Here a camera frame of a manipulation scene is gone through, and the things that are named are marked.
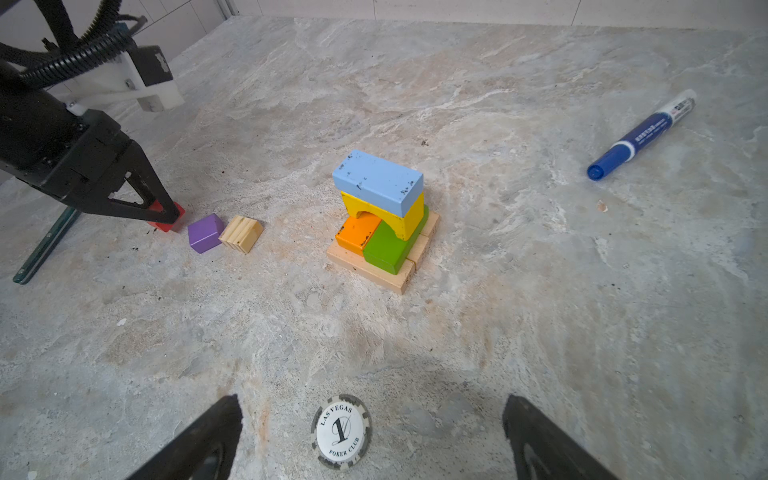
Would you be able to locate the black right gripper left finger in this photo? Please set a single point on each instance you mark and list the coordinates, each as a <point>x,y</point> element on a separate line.
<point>206,449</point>

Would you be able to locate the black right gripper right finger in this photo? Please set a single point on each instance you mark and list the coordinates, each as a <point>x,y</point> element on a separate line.
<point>542,450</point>

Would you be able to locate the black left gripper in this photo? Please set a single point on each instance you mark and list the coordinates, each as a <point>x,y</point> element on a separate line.
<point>78,160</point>

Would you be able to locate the purple wood cube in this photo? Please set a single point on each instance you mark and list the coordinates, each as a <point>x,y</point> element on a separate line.
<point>204,234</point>

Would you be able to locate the small natural wood cube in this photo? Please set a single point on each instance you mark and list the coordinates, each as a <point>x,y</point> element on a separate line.
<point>241,233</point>

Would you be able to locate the natural wood long block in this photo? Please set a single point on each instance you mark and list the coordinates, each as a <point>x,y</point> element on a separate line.
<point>418,251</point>
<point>396,283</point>

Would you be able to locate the orange wood block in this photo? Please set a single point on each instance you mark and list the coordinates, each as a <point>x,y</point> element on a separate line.
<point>355,233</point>

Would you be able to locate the green wood block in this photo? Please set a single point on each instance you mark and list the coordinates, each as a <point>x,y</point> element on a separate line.
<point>386,251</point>

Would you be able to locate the yellow wood block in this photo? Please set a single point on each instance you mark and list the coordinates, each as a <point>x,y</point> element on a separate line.
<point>403,227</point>

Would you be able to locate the light blue wood block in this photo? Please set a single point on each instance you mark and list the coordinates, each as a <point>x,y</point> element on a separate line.
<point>382,183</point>

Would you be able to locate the small round black white disc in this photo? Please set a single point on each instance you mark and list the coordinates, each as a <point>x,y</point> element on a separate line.
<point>341,432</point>

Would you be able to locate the blue white marker pen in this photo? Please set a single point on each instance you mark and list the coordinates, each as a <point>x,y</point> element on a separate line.
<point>643,135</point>

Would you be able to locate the green handled fork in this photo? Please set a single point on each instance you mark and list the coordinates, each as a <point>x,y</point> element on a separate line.
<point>46,246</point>

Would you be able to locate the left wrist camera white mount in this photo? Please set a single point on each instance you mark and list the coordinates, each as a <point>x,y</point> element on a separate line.
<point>142,74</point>

